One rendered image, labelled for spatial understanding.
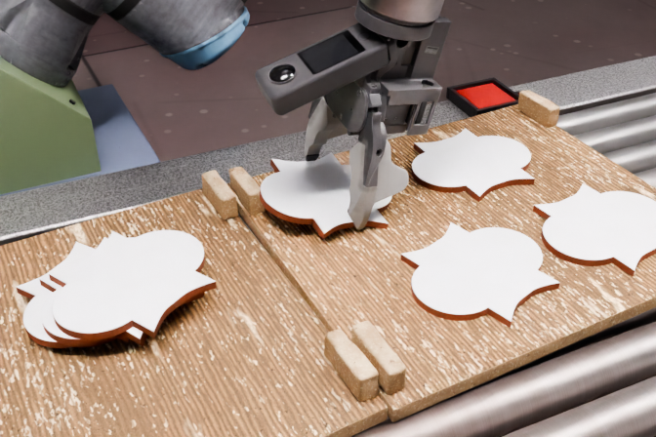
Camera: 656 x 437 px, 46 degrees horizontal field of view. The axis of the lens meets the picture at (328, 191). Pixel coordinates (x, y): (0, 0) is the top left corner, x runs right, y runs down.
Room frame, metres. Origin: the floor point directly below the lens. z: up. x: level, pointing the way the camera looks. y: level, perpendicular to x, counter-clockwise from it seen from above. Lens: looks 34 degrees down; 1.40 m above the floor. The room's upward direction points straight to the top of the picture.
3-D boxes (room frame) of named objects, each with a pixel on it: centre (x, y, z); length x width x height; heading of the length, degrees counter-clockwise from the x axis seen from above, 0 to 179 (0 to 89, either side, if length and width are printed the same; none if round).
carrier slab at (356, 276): (0.64, -0.15, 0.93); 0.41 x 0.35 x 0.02; 118
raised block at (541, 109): (0.85, -0.26, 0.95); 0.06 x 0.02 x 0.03; 28
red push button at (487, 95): (0.92, -0.21, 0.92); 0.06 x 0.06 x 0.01; 24
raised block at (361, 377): (0.42, -0.02, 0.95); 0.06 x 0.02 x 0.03; 29
